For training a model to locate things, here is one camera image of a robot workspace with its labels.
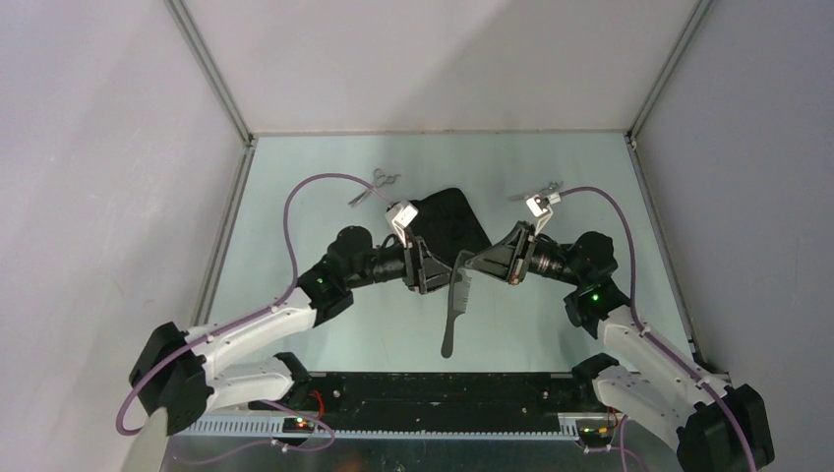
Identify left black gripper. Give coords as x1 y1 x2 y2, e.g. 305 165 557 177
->
346 227 461 295

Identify black zippered tool case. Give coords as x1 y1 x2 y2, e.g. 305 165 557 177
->
408 188 493 266

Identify left silver scissors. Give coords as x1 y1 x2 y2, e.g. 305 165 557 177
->
348 168 400 207

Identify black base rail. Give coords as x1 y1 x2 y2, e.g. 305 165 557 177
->
278 373 607 434

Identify right aluminium frame post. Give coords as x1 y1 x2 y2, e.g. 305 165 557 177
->
626 0 714 148

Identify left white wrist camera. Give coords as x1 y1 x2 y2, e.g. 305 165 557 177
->
385 201 419 248

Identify black handled comb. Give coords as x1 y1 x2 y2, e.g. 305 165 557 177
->
441 251 475 359

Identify left aluminium frame post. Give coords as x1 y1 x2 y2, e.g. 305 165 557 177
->
163 0 254 147

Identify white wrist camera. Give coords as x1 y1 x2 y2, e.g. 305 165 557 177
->
385 201 419 248
524 192 562 234

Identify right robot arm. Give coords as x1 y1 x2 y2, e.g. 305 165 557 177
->
448 221 775 471

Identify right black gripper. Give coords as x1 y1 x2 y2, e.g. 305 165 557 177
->
465 220 585 287

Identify aluminium frame post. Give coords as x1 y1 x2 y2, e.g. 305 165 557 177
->
626 0 714 148
163 0 254 147

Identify right silver scissors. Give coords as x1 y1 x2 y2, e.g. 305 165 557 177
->
507 181 564 202

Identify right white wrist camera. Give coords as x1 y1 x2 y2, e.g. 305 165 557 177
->
524 192 562 234

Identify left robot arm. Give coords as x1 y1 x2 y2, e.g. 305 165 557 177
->
129 226 462 436

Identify silver scissors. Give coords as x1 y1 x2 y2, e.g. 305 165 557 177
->
348 168 400 207
507 181 564 202

